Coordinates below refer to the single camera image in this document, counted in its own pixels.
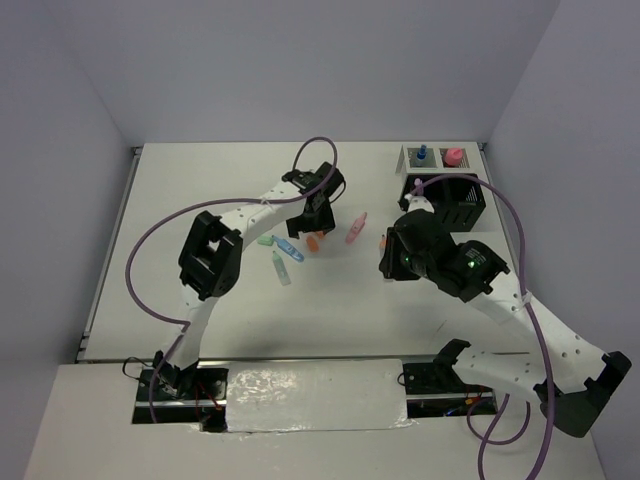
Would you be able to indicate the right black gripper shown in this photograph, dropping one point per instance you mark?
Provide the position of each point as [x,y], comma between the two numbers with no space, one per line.
[389,264]

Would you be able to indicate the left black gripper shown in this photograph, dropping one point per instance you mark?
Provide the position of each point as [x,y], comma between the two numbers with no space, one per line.
[325,222]

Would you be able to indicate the orange highlighter cap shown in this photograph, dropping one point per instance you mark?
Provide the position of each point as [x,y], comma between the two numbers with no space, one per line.
[312,244]

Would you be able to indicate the purple highlighter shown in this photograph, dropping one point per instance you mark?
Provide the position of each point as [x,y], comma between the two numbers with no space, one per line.
[418,187]

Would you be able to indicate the blue cap clear bottle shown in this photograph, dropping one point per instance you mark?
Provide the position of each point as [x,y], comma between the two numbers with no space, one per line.
[421,156]

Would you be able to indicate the pink cap glue bottle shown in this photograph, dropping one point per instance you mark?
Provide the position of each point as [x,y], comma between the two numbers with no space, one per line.
[453,157]

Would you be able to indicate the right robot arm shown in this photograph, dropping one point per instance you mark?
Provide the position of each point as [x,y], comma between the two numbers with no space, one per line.
[571,379]

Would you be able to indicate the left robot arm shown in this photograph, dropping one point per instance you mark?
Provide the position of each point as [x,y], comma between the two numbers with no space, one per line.
[210,260]

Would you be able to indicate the pink highlighter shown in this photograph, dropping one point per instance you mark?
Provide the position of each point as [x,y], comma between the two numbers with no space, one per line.
[356,228]

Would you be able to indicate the blue highlighter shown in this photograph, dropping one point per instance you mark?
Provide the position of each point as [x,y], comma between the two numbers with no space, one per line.
[290,250]

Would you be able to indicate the green highlighter cap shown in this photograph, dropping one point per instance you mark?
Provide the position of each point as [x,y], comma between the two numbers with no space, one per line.
[265,240]

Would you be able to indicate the black slotted organizer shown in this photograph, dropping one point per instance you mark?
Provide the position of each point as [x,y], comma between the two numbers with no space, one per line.
[458,203]

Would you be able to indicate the green highlighter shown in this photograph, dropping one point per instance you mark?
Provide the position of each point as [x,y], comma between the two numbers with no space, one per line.
[280,269]

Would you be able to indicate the white two-cell organizer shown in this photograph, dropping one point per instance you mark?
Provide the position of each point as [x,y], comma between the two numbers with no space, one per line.
[435,160]

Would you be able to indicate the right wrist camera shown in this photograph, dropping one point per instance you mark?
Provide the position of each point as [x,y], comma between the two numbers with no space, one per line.
[415,203]

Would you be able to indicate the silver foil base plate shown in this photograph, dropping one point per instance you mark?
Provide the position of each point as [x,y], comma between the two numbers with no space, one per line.
[300,396]

